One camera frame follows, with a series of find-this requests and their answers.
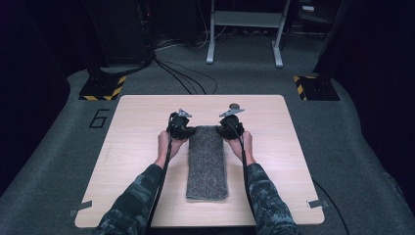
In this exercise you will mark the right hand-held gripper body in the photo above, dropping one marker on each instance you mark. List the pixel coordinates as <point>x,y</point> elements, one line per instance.
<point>233,127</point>

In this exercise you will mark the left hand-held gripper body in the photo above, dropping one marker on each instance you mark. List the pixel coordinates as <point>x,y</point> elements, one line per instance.
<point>177,125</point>

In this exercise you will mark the grey towel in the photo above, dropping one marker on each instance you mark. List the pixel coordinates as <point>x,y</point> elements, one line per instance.
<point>206,163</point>

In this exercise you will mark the black cabinet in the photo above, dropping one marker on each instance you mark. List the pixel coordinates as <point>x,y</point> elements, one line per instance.
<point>130,32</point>

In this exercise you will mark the grey tape strip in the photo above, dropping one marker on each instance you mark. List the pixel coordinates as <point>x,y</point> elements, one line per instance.
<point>81,207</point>
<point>318,204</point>

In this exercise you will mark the hazard-striped black base plate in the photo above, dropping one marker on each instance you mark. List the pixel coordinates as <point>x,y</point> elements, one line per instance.
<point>101,88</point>
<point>318,88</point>

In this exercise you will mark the white desk frame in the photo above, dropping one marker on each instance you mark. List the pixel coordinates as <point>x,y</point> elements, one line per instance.
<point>248,19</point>

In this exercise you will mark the black stand post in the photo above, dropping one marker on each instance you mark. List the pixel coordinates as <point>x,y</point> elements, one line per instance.
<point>329,42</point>
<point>96,49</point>

